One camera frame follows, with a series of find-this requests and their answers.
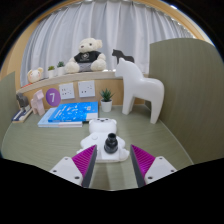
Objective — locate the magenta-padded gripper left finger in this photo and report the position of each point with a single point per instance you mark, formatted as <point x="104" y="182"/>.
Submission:
<point x="68" y="168"/>

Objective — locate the dark blue book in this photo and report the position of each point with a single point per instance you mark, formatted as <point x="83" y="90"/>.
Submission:
<point x="20" y="116"/>

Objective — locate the black horse figurine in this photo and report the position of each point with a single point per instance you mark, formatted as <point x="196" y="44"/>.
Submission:
<point x="120" y="55"/>

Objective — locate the round purple number sign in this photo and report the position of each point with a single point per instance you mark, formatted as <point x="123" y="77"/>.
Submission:
<point x="52" y="97"/>

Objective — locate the small cream plush toy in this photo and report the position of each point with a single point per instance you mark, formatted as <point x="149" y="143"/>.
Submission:
<point x="34" y="75"/>

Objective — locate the cream teddy bear black shirt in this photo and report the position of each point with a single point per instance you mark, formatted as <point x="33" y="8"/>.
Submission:
<point x="87" y="55"/>

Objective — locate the white curtain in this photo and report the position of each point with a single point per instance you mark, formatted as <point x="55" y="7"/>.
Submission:
<point x="126" y="26"/>

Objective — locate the small plant in white pot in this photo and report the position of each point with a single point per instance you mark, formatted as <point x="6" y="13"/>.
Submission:
<point x="106" y="105"/>

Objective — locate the green desk divider panel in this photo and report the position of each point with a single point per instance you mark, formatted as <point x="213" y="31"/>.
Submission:
<point x="190" y="100"/>
<point x="7" y="110"/>

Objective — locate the large white horse figurine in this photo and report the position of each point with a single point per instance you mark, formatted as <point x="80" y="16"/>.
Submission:
<point x="140" y="86"/>

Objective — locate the grey horse figurine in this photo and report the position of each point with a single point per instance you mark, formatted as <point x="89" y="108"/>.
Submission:
<point x="22" y="100"/>

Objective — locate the tiny plant in white pot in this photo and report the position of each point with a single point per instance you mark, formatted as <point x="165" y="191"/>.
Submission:
<point x="60" y="70"/>
<point x="51" y="72"/>

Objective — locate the pink horse figurine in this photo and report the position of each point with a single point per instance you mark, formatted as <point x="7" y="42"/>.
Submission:
<point x="37" y="105"/>

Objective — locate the white bear-shaped power strip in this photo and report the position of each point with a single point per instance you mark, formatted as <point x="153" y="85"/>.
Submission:
<point x="100" y="128"/>

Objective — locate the small black charger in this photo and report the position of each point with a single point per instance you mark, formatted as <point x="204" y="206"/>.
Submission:
<point x="111" y="143"/>

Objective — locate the white wall socket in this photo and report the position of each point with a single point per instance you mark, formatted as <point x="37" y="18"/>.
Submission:
<point x="86" y="89"/>
<point x="66" y="91"/>

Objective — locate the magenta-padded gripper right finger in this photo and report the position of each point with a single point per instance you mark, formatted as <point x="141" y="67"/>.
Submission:
<point x="156" y="168"/>

